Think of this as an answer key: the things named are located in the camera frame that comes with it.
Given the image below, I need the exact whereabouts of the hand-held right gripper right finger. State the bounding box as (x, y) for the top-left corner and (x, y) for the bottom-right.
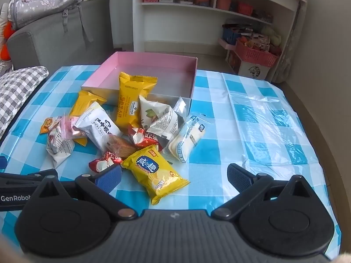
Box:
(211, 163), (327, 221)

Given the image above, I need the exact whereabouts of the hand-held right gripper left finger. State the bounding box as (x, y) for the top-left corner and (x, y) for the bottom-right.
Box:
(27, 164), (138, 221)

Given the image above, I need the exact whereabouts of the white triangular snack packet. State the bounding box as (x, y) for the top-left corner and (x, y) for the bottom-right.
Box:
(46, 118), (76, 169)

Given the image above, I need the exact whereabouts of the yellow packet blue label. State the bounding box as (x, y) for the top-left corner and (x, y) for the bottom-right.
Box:
(121, 145), (191, 205)

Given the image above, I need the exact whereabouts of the white packet blue print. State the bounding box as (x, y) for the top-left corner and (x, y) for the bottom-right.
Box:
(73, 102), (122, 154)

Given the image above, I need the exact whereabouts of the pink snack bar packet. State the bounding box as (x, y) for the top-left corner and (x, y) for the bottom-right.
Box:
(61, 114), (88, 146)

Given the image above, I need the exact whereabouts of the white and blue cake packet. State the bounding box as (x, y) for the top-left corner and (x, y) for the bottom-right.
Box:
(167, 112), (206, 163)

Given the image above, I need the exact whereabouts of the white triangular packet green print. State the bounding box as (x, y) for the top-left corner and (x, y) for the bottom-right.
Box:
(139, 95), (180, 139)

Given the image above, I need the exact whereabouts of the yellow waffle snack packet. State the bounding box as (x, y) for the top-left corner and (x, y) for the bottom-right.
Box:
(118, 72), (158, 128)
(68, 90), (107, 118)

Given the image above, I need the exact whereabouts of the pink cardboard box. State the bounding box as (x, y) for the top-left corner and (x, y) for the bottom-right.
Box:
(81, 52), (198, 116)

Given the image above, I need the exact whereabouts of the red and white snack packet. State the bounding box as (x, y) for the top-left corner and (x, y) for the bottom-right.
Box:
(127, 124), (162, 152)
(88, 152), (122, 174)

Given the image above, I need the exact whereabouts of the blue checked tablecloth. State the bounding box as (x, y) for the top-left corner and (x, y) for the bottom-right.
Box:
(0, 66), (346, 261)

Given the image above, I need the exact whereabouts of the small orange snack packet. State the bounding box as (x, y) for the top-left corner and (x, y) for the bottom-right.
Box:
(41, 117), (62, 135)

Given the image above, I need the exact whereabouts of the grey checked cushion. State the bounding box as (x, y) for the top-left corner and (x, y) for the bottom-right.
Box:
(0, 66), (49, 140)

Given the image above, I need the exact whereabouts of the white printed storage box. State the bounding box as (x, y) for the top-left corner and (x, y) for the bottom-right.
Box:
(226, 51), (270, 80)

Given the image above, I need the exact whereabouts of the orange plush toy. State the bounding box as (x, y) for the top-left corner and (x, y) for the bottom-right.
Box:
(0, 22), (12, 61)

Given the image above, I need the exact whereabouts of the large pink basket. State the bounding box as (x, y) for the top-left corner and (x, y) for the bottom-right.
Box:
(236, 38), (279, 68)

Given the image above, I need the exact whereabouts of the grey sofa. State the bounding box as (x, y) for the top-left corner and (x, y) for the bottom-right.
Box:
(7, 0), (114, 72)

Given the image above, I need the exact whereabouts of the blue storage box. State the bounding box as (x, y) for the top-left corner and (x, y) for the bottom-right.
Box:
(222, 25), (242, 43)

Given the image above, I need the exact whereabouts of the white bookshelf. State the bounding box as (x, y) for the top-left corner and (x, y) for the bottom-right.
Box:
(132, 0), (308, 84)

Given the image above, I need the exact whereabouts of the silver backpack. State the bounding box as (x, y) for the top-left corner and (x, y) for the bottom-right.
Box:
(8, 0), (85, 30)

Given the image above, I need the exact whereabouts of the small red basket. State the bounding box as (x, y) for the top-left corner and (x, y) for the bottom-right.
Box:
(237, 2), (254, 15)

